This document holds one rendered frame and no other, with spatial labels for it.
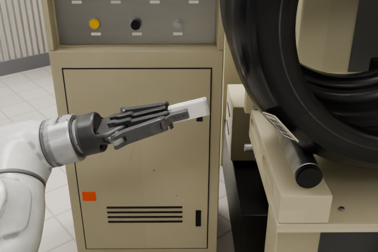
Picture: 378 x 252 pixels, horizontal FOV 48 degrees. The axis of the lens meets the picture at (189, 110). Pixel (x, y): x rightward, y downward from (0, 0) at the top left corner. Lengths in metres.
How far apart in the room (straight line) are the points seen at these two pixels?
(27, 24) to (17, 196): 3.37
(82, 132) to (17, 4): 3.26
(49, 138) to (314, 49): 0.62
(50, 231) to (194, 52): 1.12
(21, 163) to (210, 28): 0.80
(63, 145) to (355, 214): 0.53
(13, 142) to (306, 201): 0.51
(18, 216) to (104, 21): 0.82
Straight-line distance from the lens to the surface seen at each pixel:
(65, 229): 2.07
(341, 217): 0.82
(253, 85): 0.66
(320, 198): 0.76
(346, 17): 1.04
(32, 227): 0.73
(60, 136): 0.77
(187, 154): 1.50
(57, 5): 1.42
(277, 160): 0.84
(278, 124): 0.67
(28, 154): 0.78
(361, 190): 0.91
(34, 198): 0.75
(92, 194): 1.62
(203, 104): 0.75
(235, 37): 0.64
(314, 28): 1.03
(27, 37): 4.05
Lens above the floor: 1.30
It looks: 25 degrees down
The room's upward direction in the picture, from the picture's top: straight up
